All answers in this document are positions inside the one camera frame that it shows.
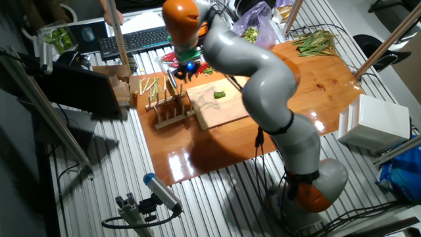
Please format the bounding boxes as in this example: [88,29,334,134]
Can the aluminium camera mount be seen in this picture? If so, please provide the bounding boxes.
[114,192,155,237]

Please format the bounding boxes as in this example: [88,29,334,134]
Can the aluminium frame post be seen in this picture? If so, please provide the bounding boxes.
[353,2,421,80]
[105,0,132,66]
[282,0,305,36]
[0,45,95,180]
[372,134,421,167]

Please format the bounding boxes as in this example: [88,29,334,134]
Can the blue plastic bag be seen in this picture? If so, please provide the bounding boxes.
[376,135,421,203]

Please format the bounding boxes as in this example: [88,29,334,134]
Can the yellow food package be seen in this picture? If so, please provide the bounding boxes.
[272,3,294,24]

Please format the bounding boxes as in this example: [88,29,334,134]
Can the black mouse pad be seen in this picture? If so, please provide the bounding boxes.
[67,21,110,55]

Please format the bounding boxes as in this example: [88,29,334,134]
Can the black round device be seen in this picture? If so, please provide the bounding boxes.
[234,0,278,18]

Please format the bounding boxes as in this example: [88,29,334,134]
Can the wooden cutting board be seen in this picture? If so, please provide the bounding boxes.
[186,76,251,131]

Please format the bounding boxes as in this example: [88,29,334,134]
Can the black computer keyboard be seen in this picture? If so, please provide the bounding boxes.
[97,25,172,62]

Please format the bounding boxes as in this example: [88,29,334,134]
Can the wooden peg dish rack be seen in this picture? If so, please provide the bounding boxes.
[144,82,197,130]

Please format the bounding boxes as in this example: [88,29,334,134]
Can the black camera cable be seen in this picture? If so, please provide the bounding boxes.
[101,205,184,230]

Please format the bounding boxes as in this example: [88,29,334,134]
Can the brown cardboard box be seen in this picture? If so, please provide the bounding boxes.
[91,64,141,108]

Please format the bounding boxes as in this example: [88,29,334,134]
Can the white box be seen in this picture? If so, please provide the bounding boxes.
[337,93,412,154]

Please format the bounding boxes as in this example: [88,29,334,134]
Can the clear bag of green peppers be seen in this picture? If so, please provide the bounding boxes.
[36,20,80,56]

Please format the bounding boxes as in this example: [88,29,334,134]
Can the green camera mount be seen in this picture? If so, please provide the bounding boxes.
[178,48,202,64]

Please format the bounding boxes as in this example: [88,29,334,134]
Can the purple plastic bag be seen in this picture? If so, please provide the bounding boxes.
[232,1,279,49]

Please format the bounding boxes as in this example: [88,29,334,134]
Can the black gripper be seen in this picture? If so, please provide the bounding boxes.
[173,59,201,84]

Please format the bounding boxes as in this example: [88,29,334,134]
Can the person hand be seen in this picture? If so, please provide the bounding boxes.
[103,9,124,27]

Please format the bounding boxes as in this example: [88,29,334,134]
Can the grey computer mouse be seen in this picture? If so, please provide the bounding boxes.
[80,26,96,43]

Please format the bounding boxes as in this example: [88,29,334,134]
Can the black floor cables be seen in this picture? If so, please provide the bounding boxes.
[309,199,410,237]

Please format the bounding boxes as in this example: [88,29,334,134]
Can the silver camera with blue cap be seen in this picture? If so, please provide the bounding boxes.
[143,172,184,215]

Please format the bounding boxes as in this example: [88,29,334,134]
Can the dark green scallion piece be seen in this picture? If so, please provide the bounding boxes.
[150,78,160,99]

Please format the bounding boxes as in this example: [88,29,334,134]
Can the black monitor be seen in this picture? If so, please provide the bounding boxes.
[18,52,130,121]

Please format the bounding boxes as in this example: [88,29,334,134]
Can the white paper sheet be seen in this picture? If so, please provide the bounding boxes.
[118,11,169,36]

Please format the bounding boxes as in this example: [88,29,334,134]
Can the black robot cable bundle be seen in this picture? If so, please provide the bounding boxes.
[253,126,299,237]

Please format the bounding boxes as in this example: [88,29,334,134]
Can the black chair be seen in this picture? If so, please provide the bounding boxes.
[367,0,421,14]
[353,32,412,72]

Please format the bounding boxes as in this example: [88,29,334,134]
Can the green scallion stalk bundle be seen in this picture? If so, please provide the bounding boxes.
[291,29,340,58]

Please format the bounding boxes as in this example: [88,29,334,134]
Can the chopped green pepper heap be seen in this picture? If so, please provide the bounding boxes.
[242,26,259,44]

